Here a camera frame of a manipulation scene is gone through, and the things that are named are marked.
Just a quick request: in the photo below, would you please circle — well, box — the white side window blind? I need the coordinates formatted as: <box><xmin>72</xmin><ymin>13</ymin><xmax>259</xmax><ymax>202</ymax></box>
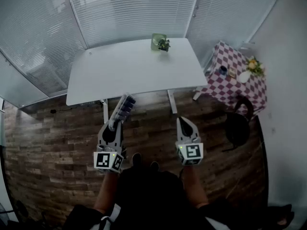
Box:
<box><xmin>0</xmin><ymin>0</ymin><xmax>87</xmax><ymax>105</ymax></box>

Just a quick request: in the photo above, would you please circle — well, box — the white door window blind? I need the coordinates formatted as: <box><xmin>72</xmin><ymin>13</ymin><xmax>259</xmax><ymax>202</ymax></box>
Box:
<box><xmin>186</xmin><ymin>0</ymin><xmax>286</xmax><ymax>67</ymax></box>

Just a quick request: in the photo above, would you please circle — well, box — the person's left forearm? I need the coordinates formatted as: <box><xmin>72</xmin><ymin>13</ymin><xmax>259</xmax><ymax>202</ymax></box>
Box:
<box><xmin>93</xmin><ymin>171</ymin><xmax>120</xmax><ymax>215</ymax></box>

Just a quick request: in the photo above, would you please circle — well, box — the black chair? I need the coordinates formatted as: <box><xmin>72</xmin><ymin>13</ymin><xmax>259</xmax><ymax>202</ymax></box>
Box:
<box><xmin>224</xmin><ymin>96</ymin><xmax>255</xmax><ymax>153</ymax></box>

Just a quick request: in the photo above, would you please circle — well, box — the white table leg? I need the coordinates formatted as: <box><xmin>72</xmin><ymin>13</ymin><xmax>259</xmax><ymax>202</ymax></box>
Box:
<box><xmin>100</xmin><ymin>99</ymin><xmax>110</xmax><ymax>124</ymax></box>
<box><xmin>167</xmin><ymin>89</ymin><xmax>178</xmax><ymax>116</ymax></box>

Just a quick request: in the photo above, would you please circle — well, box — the small potted purple flower plant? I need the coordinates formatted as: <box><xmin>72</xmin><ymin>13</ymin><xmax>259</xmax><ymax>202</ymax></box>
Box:
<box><xmin>157</xmin><ymin>38</ymin><xmax>171</xmax><ymax>53</ymax></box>

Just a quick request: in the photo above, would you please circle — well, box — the person's left black shoe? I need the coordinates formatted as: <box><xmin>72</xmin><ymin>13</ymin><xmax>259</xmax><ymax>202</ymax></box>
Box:
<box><xmin>131</xmin><ymin>152</ymin><xmax>143</xmax><ymax>170</ymax></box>

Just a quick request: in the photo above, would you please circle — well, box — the grey keypad with purple keys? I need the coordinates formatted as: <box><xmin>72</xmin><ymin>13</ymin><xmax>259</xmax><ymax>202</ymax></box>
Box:
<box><xmin>109</xmin><ymin>93</ymin><xmax>137</xmax><ymax>130</ymax></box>

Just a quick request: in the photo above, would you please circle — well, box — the white round vase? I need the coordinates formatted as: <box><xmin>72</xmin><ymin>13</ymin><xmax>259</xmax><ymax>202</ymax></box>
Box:
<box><xmin>239</xmin><ymin>70</ymin><xmax>251</xmax><ymax>83</ymax></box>

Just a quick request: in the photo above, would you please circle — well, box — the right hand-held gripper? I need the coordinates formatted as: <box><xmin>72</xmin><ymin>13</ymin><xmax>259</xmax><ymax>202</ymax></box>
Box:
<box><xmin>175</xmin><ymin>116</ymin><xmax>204</xmax><ymax>166</ymax></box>

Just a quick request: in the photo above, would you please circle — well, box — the wide white window blind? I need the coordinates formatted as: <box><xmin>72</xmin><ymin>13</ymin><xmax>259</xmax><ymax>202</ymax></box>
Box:
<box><xmin>64</xmin><ymin>0</ymin><xmax>201</xmax><ymax>49</ymax></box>

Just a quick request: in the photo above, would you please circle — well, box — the person's black clothing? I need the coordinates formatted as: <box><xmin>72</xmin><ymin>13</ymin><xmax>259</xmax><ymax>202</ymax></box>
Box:
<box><xmin>62</xmin><ymin>163</ymin><xmax>240</xmax><ymax>230</ymax></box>

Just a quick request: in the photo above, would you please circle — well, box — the black slipper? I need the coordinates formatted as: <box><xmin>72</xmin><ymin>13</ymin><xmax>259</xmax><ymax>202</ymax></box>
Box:
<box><xmin>268</xmin><ymin>204</ymin><xmax>295</xmax><ymax>227</ymax></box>

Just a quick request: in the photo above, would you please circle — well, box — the yellow flower bouquet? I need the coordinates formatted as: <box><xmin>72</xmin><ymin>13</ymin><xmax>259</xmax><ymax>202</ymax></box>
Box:
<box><xmin>246</xmin><ymin>56</ymin><xmax>266</xmax><ymax>78</ymax></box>

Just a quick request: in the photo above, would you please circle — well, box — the green square desk fan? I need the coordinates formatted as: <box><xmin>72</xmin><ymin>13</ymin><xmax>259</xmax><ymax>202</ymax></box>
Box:
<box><xmin>150</xmin><ymin>33</ymin><xmax>167</xmax><ymax>51</ymax></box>

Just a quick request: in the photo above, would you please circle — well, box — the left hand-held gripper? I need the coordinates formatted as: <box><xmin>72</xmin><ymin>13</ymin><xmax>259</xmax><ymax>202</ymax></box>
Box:
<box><xmin>93</xmin><ymin>119</ymin><xmax>125</xmax><ymax>174</ymax></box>

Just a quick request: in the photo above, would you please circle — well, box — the red white checkered cloth table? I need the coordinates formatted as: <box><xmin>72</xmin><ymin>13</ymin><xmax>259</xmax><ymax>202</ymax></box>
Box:
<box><xmin>193</xmin><ymin>41</ymin><xmax>268</xmax><ymax>119</ymax></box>

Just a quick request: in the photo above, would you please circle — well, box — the person's right forearm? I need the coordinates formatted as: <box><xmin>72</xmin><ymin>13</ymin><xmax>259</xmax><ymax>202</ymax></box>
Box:
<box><xmin>181</xmin><ymin>165</ymin><xmax>209</xmax><ymax>209</ymax></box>

